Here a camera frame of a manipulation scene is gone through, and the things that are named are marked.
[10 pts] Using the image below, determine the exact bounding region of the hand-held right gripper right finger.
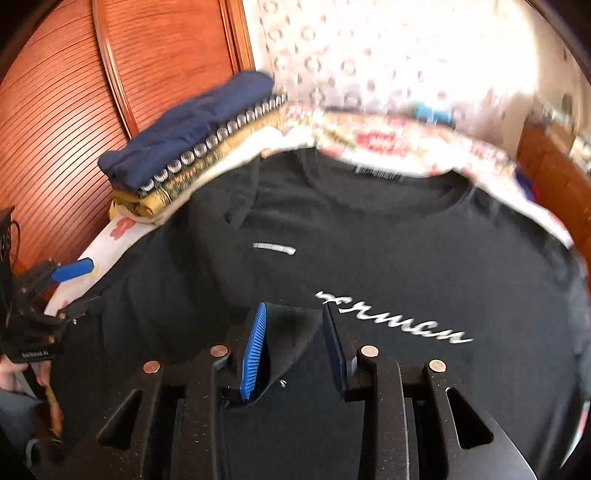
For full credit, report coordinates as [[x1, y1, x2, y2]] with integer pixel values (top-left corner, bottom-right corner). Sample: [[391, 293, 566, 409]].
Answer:
[[322, 304, 495, 480]]

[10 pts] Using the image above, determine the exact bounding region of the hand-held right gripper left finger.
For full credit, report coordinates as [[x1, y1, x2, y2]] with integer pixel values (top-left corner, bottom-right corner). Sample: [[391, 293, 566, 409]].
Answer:
[[95, 302, 278, 480]]

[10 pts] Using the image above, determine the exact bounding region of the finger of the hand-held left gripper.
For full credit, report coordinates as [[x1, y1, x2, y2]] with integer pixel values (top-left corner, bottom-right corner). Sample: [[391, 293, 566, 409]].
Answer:
[[18, 257, 95, 296], [44, 294, 103, 331]]

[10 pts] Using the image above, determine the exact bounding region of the black t-shirt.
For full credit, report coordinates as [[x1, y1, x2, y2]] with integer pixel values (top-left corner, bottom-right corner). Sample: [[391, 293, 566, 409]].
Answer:
[[46, 148, 591, 480]]

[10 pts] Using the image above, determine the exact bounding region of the person's left hand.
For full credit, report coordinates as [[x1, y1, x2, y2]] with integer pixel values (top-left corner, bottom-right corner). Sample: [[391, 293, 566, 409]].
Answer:
[[0, 356, 51, 394]]

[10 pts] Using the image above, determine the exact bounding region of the white flowered bed sheet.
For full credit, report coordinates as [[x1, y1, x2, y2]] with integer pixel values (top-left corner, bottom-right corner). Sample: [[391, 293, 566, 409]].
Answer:
[[46, 215, 155, 320]]

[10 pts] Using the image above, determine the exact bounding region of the person's jeans leg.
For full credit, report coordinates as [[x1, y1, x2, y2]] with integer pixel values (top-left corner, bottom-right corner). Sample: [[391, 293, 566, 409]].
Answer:
[[0, 387, 52, 464]]

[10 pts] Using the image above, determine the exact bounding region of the folded yellow garment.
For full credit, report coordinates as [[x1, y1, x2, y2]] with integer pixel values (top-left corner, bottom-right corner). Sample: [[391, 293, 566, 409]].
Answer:
[[113, 152, 222, 219]]

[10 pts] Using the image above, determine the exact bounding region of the folded navy garment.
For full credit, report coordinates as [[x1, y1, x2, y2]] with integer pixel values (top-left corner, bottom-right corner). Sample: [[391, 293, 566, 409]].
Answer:
[[99, 70, 276, 191]]

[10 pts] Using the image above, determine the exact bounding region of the folded black white patterned garment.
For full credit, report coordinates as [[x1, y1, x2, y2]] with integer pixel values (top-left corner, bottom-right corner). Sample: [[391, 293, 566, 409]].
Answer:
[[139, 92, 289, 195]]

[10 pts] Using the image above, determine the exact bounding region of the floral blanket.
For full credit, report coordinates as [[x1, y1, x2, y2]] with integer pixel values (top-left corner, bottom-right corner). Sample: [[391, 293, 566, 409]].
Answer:
[[277, 104, 578, 252]]

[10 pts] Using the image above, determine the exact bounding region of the blue toy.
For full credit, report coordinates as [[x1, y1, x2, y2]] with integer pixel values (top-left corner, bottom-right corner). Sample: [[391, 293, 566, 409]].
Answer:
[[412, 102, 456, 126]]

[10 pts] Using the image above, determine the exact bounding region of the wooden cabinet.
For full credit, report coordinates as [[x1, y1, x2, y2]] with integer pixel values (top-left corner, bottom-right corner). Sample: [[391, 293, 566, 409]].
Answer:
[[514, 121, 591, 261]]

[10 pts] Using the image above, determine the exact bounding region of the sheer circle patterned curtain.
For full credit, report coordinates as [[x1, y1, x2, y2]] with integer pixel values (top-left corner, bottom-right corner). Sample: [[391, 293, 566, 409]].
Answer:
[[240, 0, 580, 123]]

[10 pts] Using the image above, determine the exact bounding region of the black cable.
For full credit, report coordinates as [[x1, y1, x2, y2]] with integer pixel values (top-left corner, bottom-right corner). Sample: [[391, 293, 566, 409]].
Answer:
[[8, 220, 23, 275]]

